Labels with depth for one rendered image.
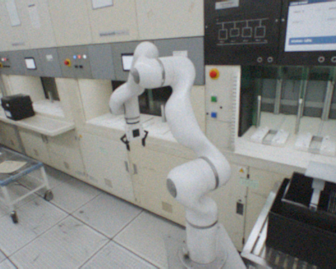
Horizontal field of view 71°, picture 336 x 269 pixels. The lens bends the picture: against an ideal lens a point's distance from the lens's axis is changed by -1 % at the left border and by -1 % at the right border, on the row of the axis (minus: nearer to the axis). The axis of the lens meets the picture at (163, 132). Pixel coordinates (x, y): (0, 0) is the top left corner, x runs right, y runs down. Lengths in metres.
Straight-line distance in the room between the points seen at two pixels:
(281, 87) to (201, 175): 1.61
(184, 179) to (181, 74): 0.36
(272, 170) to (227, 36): 0.80
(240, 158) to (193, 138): 0.80
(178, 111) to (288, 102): 1.61
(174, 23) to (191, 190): 1.09
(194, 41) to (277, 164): 0.85
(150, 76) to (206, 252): 0.66
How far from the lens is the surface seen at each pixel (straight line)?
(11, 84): 3.78
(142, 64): 0.82
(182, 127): 0.79
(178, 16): 1.56
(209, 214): 0.87
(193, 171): 0.77
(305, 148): 1.67
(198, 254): 1.00
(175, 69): 0.85
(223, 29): 1.43
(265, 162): 1.53
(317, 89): 2.27
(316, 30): 1.32
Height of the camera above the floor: 1.58
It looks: 22 degrees down
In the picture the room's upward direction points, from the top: 5 degrees counter-clockwise
